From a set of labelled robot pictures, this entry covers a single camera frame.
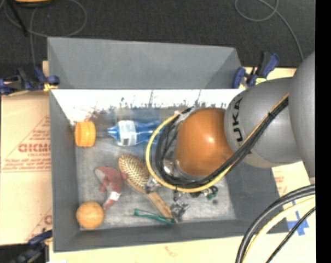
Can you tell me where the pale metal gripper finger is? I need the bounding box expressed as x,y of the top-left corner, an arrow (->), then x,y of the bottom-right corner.
146,177 -> 161,194
170,199 -> 190,224

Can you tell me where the wooden hairbrush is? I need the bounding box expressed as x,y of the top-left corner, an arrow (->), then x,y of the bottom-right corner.
118,153 -> 174,219

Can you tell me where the green thin clip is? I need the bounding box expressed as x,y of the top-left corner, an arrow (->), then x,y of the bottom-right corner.
133,208 -> 176,226

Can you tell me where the red and white cloth toy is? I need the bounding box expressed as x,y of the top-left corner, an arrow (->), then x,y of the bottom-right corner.
95,165 -> 127,211

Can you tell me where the clear plastic bottle blue label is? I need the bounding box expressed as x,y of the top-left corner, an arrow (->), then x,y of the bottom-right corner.
96,119 -> 162,147

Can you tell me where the orange ball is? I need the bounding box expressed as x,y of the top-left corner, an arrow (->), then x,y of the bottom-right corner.
75,200 -> 105,230

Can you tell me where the orange plastic cup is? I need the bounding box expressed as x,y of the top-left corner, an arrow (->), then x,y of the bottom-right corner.
74,121 -> 97,148

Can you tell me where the grey metal bin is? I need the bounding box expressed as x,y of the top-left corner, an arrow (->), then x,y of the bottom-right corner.
47,37 -> 292,252

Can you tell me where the brown cardboard board red print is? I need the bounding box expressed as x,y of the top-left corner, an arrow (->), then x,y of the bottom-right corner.
0,90 -> 53,247

